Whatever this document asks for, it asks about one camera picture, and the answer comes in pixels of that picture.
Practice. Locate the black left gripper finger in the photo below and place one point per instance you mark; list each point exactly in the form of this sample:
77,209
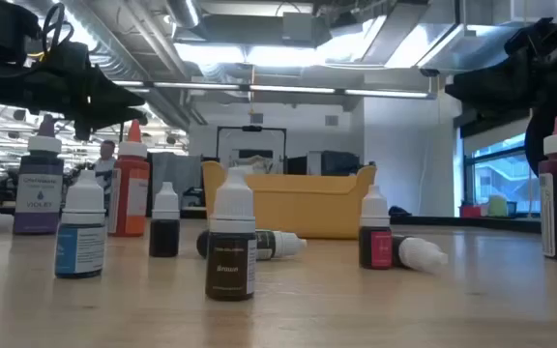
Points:
114,89
114,118

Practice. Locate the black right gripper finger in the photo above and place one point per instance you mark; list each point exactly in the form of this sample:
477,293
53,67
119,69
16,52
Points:
491,113
477,87

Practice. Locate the large orange food coloring bottle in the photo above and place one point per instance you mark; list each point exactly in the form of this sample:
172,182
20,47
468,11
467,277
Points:
128,193

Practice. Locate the large violet food coloring bottle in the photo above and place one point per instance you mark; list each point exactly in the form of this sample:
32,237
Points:
39,193

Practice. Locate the small black dropper bottle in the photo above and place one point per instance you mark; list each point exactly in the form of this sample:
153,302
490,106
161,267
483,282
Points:
164,237

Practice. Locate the small dark dropper bottle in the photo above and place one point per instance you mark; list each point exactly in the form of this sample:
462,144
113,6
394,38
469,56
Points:
421,253

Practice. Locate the small pink-label dropper bottle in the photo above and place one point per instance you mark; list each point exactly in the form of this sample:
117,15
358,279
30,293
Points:
375,246

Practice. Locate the small brown dropper bottle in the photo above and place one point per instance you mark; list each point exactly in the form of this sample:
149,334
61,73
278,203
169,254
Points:
230,261

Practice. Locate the small green dropper bottle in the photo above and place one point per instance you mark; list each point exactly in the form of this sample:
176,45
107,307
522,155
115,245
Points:
278,244

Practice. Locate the person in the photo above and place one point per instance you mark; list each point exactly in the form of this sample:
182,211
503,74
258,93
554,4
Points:
106,166

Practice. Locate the grey cloth cover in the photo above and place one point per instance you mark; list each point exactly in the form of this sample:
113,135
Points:
177,176

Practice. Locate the green container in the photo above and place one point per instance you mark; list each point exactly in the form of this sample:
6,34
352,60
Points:
498,206

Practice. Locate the red tub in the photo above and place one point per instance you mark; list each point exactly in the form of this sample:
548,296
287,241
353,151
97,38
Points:
470,211

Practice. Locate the small blue-label dropper bottle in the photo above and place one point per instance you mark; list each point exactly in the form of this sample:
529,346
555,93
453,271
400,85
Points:
80,241

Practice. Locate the black-framed whiteboard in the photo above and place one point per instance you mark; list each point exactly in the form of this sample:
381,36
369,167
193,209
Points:
252,145

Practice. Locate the black equipment case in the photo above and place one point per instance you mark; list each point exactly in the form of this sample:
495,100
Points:
339,163

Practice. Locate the long ceiling light strip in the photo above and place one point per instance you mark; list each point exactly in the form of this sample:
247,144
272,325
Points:
288,89

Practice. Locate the grey ceiling box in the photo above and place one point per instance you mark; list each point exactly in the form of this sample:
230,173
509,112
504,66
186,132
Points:
305,29

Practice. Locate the yellow plastic bin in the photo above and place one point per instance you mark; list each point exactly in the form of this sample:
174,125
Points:
307,208

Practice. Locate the black aluminium table frame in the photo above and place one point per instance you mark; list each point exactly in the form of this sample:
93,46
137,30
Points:
452,222

